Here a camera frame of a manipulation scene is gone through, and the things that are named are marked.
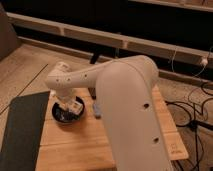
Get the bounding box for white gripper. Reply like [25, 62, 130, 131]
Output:
[55, 90, 76, 109]

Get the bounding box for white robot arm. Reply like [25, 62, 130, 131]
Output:
[45, 55, 173, 171]

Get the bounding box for black ceramic bowl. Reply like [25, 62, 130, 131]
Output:
[52, 96, 85, 124]

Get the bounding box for black remote control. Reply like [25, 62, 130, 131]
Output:
[89, 88, 96, 99]

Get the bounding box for blue sponge block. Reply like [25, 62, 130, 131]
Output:
[93, 102, 101, 119]

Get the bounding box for dark grey floor mat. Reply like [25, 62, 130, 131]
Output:
[0, 91, 49, 171]

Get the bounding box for wooden shelf rail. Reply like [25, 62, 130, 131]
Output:
[6, 12, 213, 62]

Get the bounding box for black cables on floor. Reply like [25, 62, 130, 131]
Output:
[164, 81, 213, 171]

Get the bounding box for white cable with plug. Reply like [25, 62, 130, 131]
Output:
[169, 44, 213, 79]

